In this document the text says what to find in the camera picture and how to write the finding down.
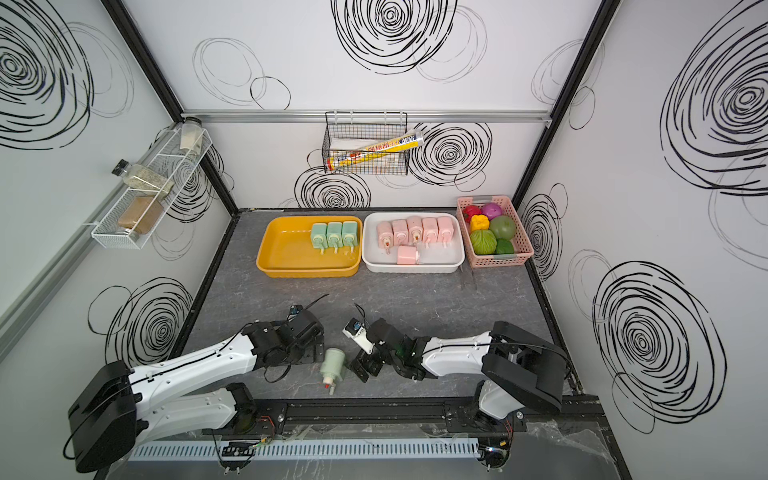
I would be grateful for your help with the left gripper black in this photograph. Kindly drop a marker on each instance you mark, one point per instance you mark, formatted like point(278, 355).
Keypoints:
point(314, 354)

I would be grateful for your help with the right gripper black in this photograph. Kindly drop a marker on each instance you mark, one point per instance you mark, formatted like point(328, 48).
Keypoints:
point(365, 359)

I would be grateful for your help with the yellow plastic storage tray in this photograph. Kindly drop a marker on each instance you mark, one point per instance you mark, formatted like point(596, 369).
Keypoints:
point(286, 250)

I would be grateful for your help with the white plastic storage tray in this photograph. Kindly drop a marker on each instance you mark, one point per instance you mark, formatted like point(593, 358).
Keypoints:
point(433, 259)

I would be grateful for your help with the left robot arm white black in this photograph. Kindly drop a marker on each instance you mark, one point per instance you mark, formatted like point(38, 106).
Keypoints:
point(123, 406)

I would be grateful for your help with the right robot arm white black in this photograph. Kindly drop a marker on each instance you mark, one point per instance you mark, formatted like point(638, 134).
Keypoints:
point(520, 370)

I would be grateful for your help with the yellow red foil roll box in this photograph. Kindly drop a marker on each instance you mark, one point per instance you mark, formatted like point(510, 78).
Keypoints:
point(345, 153)

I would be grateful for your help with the yellow toy pepper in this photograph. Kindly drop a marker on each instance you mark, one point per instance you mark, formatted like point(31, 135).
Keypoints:
point(479, 222)

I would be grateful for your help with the red toy pepper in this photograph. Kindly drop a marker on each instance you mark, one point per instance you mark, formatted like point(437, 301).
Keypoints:
point(469, 211)

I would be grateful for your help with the pink perforated plastic basket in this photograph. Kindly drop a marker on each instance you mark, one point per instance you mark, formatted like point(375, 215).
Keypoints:
point(521, 242)

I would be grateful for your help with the green toy apple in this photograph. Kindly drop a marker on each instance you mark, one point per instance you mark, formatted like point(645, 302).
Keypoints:
point(503, 227)

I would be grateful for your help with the purple toy vegetable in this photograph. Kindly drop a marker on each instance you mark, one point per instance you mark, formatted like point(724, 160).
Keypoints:
point(492, 210)

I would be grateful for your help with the clear bottle on shelf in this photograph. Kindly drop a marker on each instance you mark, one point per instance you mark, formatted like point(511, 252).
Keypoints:
point(143, 179)

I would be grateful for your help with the glass jar on shelf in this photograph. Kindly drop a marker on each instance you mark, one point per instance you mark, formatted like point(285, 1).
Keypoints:
point(191, 135)

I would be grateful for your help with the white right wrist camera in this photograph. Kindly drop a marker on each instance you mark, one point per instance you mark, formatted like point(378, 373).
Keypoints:
point(356, 331)

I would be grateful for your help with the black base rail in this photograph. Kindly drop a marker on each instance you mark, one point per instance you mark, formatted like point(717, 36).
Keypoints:
point(360, 411)

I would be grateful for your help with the white slotted cable duct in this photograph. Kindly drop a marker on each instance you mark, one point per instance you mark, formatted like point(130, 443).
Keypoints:
point(336, 449)

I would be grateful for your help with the white wire wall shelf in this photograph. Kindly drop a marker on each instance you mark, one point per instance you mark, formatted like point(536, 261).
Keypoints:
point(187, 203)

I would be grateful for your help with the black wire wall basket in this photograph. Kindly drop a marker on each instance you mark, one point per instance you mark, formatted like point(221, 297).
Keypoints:
point(397, 165)

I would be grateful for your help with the aluminium wall rail back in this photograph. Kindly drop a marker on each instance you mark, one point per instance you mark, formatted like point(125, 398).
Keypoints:
point(314, 116)

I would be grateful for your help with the aluminium wall rail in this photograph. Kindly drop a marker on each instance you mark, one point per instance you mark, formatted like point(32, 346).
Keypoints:
point(28, 306)
point(314, 116)

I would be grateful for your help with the aluminium wall rail left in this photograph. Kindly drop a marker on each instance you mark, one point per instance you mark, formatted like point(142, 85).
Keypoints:
point(28, 306)

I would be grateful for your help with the black corner frame post left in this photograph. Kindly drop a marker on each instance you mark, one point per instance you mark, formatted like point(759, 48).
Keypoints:
point(131, 35)

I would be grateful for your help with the black corner frame post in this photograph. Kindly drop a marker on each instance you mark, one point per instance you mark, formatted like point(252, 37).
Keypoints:
point(583, 60)
point(131, 35)

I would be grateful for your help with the black corner frame post right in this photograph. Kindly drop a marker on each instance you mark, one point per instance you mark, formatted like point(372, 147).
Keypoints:
point(583, 60)

